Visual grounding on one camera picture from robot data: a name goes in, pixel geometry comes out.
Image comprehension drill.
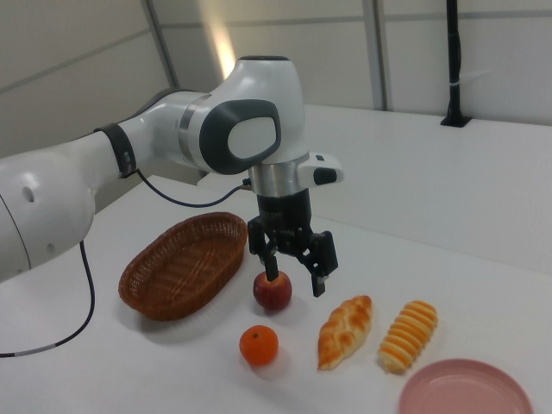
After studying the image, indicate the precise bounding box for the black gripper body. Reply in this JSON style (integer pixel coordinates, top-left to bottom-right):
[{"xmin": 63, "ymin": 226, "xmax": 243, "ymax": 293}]
[{"xmin": 257, "ymin": 191, "xmax": 313, "ymax": 259}]

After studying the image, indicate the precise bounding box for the red toy apple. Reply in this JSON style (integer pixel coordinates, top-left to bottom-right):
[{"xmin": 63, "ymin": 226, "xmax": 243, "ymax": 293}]
[{"xmin": 252, "ymin": 270, "xmax": 293, "ymax": 311}]

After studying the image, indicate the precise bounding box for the braided toy bread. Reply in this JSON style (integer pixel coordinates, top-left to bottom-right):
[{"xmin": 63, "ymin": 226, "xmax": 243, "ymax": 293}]
[{"xmin": 317, "ymin": 294, "xmax": 373, "ymax": 371}]

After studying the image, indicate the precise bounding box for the toy orange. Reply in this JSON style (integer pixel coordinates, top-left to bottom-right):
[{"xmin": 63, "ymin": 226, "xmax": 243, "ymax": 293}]
[{"xmin": 239, "ymin": 324, "xmax": 279, "ymax": 367}]

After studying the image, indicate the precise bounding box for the striped toy bread roll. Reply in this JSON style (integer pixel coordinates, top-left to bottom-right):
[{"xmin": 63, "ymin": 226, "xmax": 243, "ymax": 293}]
[{"xmin": 377, "ymin": 300, "xmax": 439, "ymax": 374}]

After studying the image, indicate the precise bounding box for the brown woven basket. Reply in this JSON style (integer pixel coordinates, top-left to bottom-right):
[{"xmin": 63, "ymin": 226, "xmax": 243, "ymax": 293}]
[{"xmin": 118, "ymin": 210, "xmax": 250, "ymax": 323}]

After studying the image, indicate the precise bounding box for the pink plate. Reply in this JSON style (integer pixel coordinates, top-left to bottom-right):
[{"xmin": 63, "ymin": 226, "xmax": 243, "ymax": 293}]
[{"xmin": 398, "ymin": 358, "xmax": 536, "ymax": 414}]

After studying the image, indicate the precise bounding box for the black stand with clamp base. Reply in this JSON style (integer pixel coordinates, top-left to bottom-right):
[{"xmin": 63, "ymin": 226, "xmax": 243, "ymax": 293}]
[{"xmin": 439, "ymin": 0, "xmax": 472, "ymax": 128}]

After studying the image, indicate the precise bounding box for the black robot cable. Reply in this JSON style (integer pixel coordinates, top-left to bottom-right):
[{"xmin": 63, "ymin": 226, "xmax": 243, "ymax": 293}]
[{"xmin": 0, "ymin": 168, "xmax": 252, "ymax": 359}]

